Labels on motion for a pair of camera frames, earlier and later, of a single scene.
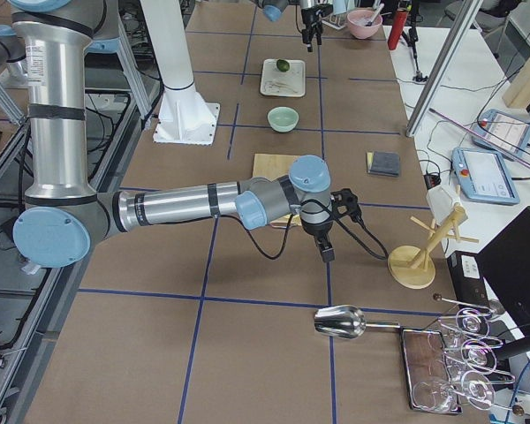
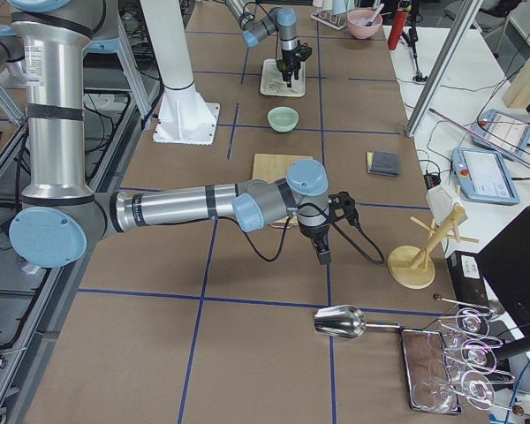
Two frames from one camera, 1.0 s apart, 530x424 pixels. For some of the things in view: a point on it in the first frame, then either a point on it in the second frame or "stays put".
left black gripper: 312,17 → 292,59
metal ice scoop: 345,321 stays put
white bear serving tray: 276,83 stays put
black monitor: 515,263 stays put
